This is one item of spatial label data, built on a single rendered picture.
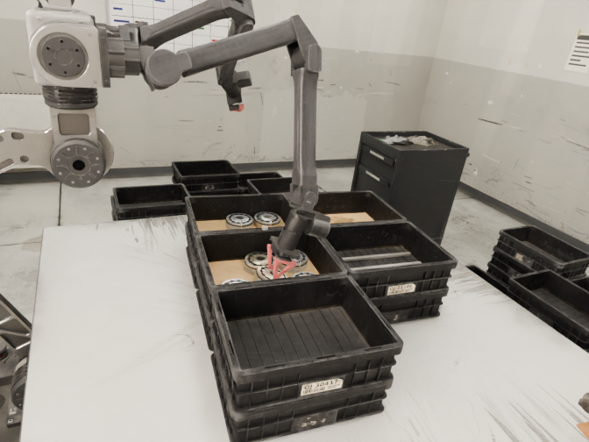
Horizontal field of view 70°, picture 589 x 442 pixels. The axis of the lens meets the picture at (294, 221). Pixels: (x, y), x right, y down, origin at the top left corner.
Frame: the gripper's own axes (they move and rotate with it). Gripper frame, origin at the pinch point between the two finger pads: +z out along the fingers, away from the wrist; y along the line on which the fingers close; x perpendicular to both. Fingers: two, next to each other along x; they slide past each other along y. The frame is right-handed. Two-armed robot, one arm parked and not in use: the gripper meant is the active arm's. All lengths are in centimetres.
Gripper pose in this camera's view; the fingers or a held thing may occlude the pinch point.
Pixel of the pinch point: (273, 272)
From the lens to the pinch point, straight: 126.4
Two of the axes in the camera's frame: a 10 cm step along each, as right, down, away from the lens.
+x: -8.5, -2.3, -4.7
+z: -4.0, 8.7, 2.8
